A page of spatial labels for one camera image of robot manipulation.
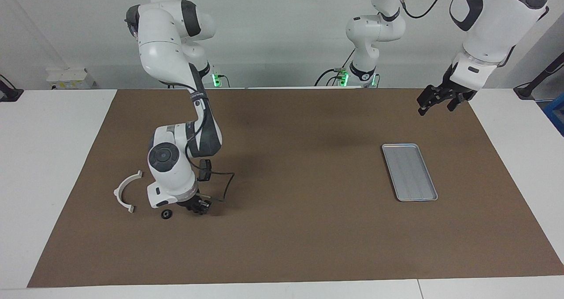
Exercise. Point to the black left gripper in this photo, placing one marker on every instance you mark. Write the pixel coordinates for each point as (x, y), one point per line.
(454, 87)

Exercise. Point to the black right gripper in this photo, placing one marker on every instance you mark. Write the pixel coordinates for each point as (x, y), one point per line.
(189, 202)

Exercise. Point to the small black bearing gear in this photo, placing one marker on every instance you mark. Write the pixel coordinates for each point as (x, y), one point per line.
(204, 210)

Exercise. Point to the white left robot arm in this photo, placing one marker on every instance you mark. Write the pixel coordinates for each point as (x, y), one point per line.
(489, 26)

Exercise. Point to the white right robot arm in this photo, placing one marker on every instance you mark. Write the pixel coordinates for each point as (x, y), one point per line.
(163, 48)

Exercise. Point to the silver metal tray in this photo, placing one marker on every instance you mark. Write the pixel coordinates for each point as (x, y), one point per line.
(410, 171)

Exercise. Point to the short grey brake pad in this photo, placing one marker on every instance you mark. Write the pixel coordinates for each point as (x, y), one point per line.
(206, 164)

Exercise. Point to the black slanted stand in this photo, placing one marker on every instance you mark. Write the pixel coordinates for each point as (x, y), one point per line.
(528, 87)

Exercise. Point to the brown table mat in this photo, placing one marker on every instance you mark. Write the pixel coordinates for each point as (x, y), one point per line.
(308, 237)

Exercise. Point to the blue object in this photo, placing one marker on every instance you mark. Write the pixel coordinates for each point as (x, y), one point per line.
(556, 112)

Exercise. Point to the white box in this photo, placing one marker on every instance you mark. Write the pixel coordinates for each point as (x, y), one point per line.
(70, 79)

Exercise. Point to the white semicircular bracket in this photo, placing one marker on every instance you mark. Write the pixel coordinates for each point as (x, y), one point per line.
(118, 193)

